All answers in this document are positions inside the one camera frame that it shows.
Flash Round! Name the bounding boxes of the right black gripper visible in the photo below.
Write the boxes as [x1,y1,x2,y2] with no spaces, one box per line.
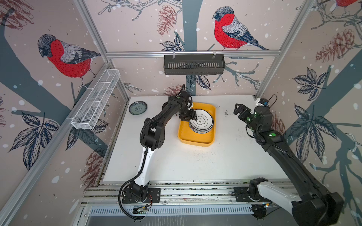
[235,102,261,135]

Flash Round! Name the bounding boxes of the white flower plate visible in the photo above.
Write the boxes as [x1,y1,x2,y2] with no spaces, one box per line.
[189,109,214,131]
[191,128,212,134]

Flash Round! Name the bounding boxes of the yellow plastic bin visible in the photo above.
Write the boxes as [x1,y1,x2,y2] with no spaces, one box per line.
[178,102,216,147]

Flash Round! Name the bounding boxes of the small green patterned plate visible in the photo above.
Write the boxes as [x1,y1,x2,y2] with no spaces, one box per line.
[128,101,148,115]

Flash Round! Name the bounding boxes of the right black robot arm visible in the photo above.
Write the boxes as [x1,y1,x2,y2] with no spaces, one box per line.
[233,104,344,226]

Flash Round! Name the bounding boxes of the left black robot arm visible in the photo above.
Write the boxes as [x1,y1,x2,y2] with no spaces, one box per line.
[120,89,197,202]

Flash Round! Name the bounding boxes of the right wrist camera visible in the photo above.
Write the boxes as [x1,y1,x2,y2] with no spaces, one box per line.
[255,98,269,107]

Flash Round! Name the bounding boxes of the black hanging wire basket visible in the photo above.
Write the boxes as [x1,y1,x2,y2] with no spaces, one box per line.
[164,54,225,75]

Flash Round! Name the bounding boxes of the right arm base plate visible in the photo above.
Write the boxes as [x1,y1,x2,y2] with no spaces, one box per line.
[232,186,254,202]

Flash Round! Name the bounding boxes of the aluminium mounting rail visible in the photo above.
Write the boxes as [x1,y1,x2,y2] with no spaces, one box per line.
[80,180,249,206]

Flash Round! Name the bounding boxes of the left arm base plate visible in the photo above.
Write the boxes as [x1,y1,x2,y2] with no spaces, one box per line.
[121,188,161,204]

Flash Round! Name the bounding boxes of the white mesh wall shelf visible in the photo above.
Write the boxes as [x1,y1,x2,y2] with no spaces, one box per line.
[71,69,120,130]

